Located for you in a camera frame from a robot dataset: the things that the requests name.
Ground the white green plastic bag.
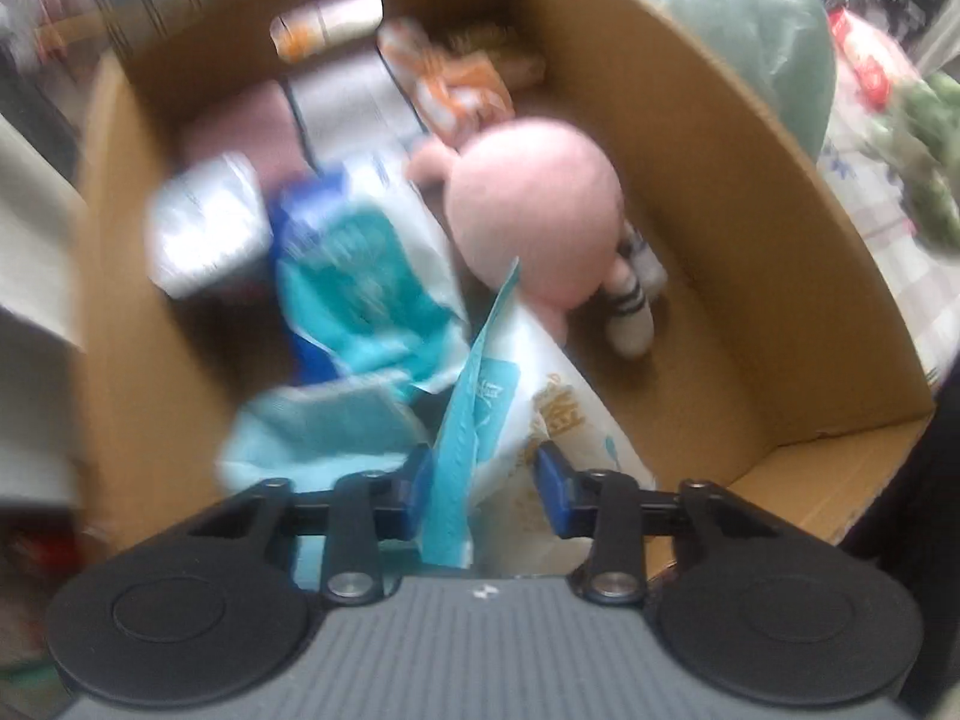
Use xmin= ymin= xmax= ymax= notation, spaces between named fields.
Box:
xmin=660 ymin=0 xmax=837 ymax=158

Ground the white blue tissue pack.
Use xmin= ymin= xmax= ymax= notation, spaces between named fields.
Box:
xmin=146 ymin=152 xmax=275 ymax=299

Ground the white yogurt cup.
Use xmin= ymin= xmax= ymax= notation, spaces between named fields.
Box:
xmin=270 ymin=0 xmax=385 ymax=62

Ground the white teal-edged packet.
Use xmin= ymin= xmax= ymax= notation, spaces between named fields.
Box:
xmin=420 ymin=255 xmax=657 ymax=571

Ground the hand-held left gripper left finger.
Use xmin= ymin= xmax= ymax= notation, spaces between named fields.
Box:
xmin=187 ymin=444 xmax=436 ymax=607

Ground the green leafy object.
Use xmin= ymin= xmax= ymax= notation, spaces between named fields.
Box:
xmin=862 ymin=71 xmax=960 ymax=252

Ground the pink plush toy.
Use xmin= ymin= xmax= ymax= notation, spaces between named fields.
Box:
xmin=409 ymin=118 xmax=668 ymax=359

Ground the patterned cloth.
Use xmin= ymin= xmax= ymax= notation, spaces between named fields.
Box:
xmin=375 ymin=19 xmax=515 ymax=147

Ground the cardboard box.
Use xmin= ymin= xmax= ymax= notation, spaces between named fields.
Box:
xmin=75 ymin=0 xmax=935 ymax=586

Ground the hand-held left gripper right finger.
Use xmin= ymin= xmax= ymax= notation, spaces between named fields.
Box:
xmin=531 ymin=441 xmax=779 ymax=607

